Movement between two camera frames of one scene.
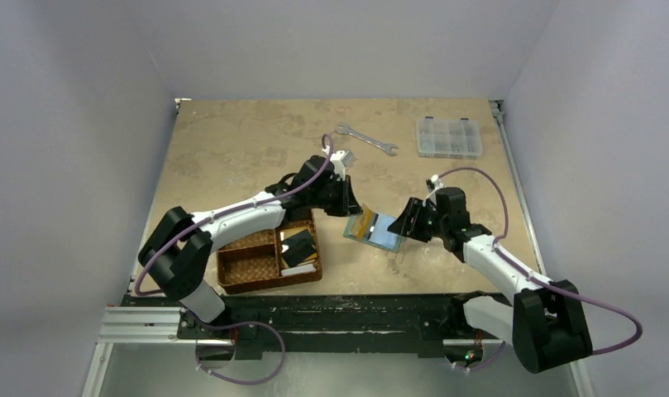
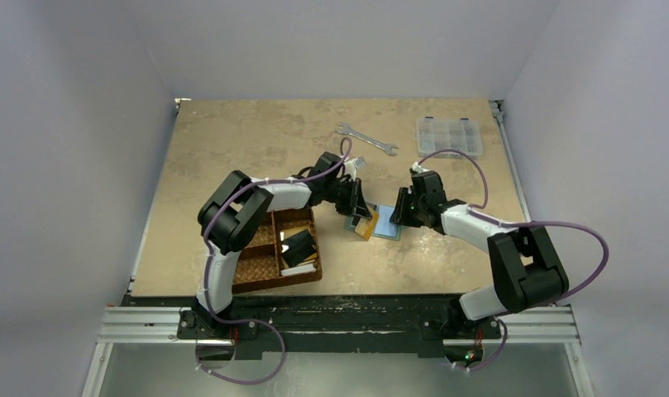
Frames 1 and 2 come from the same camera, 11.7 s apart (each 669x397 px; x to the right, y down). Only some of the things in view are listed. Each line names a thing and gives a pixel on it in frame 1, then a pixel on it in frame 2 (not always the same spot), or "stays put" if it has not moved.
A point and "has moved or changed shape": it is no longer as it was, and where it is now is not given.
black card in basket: x=300 y=246 stays put
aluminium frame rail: x=121 y=324 stays put
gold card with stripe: x=365 y=222 stays put
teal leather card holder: x=373 y=228 has moved or changed shape
